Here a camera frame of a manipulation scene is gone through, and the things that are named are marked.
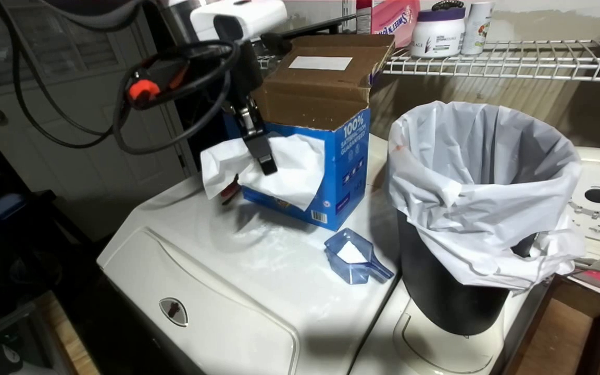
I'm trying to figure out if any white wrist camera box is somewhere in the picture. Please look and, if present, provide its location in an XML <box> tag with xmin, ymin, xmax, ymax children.
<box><xmin>187</xmin><ymin>0</ymin><xmax>289</xmax><ymax>43</ymax></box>

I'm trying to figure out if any dark wooden organizer tray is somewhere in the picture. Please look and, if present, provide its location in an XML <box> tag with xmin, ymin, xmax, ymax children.
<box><xmin>504</xmin><ymin>273</ymin><xmax>600</xmax><ymax>375</ymax></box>

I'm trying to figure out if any pink cardboard box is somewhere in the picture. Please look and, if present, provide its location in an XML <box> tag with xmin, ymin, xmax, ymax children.
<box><xmin>354</xmin><ymin>0</ymin><xmax>421</xmax><ymax>50</ymax></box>

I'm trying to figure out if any white wire shelf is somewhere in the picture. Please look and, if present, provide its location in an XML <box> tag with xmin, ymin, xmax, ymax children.
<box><xmin>265</xmin><ymin>37</ymin><xmax>600</xmax><ymax>85</ymax></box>

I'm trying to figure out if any white printed canister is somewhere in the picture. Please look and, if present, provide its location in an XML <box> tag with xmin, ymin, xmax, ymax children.
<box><xmin>461</xmin><ymin>0</ymin><xmax>493</xmax><ymax>58</ymax></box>

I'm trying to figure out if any blue detergent scoop with powder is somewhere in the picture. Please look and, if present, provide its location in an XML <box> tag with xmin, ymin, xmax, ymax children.
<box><xmin>323</xmin><ymin>228</ymin><xmax>396</xmax><ymax>287</ymax></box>

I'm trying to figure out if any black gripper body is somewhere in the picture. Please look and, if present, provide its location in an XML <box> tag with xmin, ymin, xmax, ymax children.
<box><xmin>225</xmin><ymin>37</ymin><xmax>269</xmax><ymax>138</ymax></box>

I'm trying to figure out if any black trash can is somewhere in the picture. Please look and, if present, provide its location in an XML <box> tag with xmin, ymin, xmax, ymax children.
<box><xmin>396</xmin><ymin>210</ymin><xmax>514</xmax><ymax>337</ymax></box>

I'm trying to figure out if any wooden robot platform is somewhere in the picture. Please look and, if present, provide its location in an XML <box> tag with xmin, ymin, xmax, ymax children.
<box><xmin>35</xmin><ymin>289</ymin><xmax>103</xmax><ymax>375</ymax></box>

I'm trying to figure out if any blue Tide detergent box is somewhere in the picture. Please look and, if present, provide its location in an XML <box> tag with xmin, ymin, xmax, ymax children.
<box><xmin>221</xmin><ymin>33</ymin><xmax>396</xmax><ymax>234</ymax></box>

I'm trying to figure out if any white jar purple lid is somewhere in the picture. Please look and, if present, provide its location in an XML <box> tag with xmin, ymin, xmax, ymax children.
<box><xmin>409</xmin><ymin>6</ymin><xmax>469</xmax><ymax>61</ymax></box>

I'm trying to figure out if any white washing machine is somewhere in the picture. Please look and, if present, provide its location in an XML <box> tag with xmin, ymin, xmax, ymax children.
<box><xmin>95</xmin><ymin>134</ymin><xmax>405</xmax><ymax>375</ymax></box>

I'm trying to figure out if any black long-handled brush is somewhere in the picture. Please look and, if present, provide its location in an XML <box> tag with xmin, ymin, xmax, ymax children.
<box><xmin>265</xmin><ymin>12</ymin><xmax>359</xmax><ymax>58</ymax></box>

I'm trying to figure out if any white plastic trash bag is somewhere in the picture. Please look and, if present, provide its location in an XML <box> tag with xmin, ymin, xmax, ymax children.
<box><xmin>388</xmin><ymin>100</ymin><xmax>588</xmax><ymax>294</ymax></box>

